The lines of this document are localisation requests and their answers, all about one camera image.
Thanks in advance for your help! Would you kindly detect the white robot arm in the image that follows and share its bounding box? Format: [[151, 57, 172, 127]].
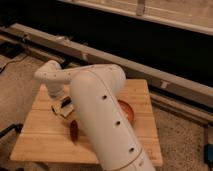
[[35, 60, 156, 171]]

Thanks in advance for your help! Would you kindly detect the black floor device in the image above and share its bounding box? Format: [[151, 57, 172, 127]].
[[0, 42, 24, 59]]

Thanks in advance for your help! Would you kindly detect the metal sliding door rail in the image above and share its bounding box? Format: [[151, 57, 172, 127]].
[[0, 24, 213, 108]]

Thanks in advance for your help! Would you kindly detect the blue box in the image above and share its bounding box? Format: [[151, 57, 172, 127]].
[[204, 144, 213, 165]]

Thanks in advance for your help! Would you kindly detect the wooden board table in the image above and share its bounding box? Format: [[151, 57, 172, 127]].
[[10, 79, 163, 167]]

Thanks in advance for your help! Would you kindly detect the red chili pepper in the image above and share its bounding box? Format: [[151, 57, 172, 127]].
[[70, 120, 78, 143]]

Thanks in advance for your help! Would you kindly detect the black cable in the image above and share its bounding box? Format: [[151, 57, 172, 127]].
[[0, 123, 24, 139]]

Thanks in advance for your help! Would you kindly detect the orange ceramic bowl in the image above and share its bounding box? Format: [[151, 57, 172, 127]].
[[118, 100, 134, 124]]

